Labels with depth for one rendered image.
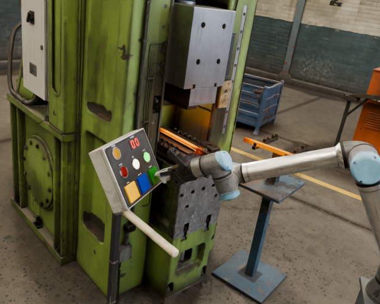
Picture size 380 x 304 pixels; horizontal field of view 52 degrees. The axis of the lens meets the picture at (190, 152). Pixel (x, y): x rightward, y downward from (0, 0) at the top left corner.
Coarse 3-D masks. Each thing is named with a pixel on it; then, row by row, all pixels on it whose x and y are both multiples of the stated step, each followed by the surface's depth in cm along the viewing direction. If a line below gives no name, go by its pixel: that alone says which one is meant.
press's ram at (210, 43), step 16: (176, 16) 195; (192, 16) 186; (208, 16) 192; (224, 16) 200; (176, 32) 196; (192, 32) 189; (208, 32) 196; (224, 32) 204; (176, 48) 198; (192, 48) 193; (208, 48) 201; (224, 48) 209; (176, 64) 200; (192, 64) 197; (208, 64) 205; (224, 64) 213; (176, 80) 203; (192, 80) 201; (208, 80) 209
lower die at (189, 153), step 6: (162, 126) 256; (162, 132) 243; (174, 132) 249; (168, 138) 238; (186, 138) 242; (162, 144) 230; (168, 144) 232; (174, 144) 230; (180, 144) 232; (198, 144) 235; (180, 150) 224; (186, 150) 224; (192, 150) 224; (186, 156) 220; (192, 156) 224; (198, 156) 227
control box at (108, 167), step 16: (112, 144) 164; (128, 144) 174; (144, 144) 185; (96, 160) 161; (112, 160) 162; (128, 160) 171; (144, 160) 182; (112, 176) 161; (128, 176) 169; (112, 192) 163; (112, 208) 166; (128, 208) 164
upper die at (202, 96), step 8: (168, 88) 216; (176, 88) 211; (192, 88) 205; (200, 88) 208; (208, 88) 212; (216, 88) 216; (168, 96) 217; (176, 96) 212; (184, 96) 208; (192, 96) 206; (200, 96) 210; (208, 96) 214; (192, 104) 208; (200, 104) 212
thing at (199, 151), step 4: (160, 128) 247; (164, 132) 243; (168, 132) 243; (172, 136) 238; (176, 136) 238; (180, 140) 233; (184, 140) 234; (188, 144) 228; (192, 144) 229; (196, 148) 223; (200, 148) 223; (196, 152) 223; (200, 152) 223; (204, 152) 219; (208, 152) 220
